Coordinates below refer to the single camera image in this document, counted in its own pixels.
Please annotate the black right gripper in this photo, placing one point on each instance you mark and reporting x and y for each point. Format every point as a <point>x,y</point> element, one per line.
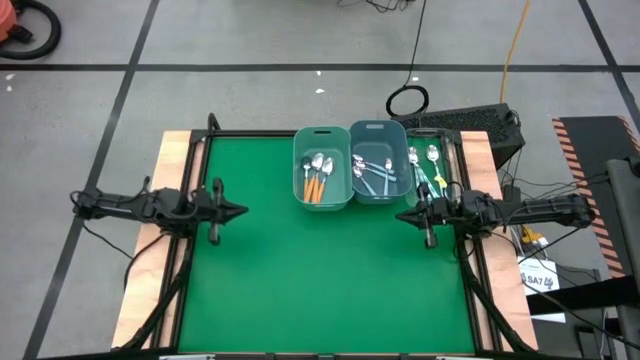
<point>430,235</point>

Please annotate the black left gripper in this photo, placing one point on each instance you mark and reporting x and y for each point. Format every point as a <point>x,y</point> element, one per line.
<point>217,235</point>

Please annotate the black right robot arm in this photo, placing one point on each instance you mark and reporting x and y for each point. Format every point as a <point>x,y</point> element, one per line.
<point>540,207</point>

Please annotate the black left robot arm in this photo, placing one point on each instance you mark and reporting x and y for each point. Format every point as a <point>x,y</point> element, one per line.
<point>130,206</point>

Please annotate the clear plastic bin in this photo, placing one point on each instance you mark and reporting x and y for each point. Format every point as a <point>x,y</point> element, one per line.
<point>450,165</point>

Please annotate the blue grey plastic bin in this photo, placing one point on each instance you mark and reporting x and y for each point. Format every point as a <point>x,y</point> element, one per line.
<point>380,140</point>

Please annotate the teal green plastic bin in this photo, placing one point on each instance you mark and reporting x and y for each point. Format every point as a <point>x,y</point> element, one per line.
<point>345,150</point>

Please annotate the green table mat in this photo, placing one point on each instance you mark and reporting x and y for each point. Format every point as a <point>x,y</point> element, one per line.
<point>300,280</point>

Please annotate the black perforated computer case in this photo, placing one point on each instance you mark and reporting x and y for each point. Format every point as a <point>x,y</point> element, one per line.
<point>470,122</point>

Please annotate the yellow plug connector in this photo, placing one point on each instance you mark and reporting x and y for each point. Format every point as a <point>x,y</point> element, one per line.
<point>531,236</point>

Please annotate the white paper label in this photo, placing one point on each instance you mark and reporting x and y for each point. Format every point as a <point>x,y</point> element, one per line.
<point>537,280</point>

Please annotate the black orange striped mat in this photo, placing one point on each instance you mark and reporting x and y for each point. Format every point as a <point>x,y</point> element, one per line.
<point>595,145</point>

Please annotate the grey panel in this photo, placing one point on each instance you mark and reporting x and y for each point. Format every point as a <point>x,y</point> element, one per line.
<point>627,225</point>

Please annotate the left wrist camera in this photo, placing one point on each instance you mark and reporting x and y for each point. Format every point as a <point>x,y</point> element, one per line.
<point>205,210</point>

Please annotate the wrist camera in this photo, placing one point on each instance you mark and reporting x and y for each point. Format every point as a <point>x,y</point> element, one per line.
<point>205,210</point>
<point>445,212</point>

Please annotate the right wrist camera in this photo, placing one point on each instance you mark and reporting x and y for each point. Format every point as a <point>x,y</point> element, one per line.
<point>445,212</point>

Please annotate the silver edge bracket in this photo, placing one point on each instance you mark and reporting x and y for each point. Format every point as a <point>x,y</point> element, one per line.
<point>187,357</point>
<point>462,357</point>

